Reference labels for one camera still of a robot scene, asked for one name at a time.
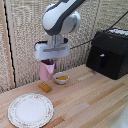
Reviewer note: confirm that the pink mug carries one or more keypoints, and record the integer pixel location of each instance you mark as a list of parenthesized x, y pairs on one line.
[(47, 70)]

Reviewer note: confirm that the small white bowl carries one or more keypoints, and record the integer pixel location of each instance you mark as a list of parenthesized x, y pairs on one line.
[(61, 80)]

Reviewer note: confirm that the yellow food in bowl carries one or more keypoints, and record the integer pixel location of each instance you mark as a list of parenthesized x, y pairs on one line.
[(62, 78)]

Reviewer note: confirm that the white floral-rimmed plate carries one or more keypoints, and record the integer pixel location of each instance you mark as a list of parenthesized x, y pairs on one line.
[(30, 110)]

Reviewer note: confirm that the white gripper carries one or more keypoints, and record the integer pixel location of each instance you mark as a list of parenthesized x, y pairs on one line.
[(52, 50)]

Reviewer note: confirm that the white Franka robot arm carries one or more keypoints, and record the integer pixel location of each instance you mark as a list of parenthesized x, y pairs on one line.
[(61, 18)]

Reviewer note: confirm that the black box appliance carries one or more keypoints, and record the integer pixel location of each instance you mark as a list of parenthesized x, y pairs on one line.
[(108, 55)]

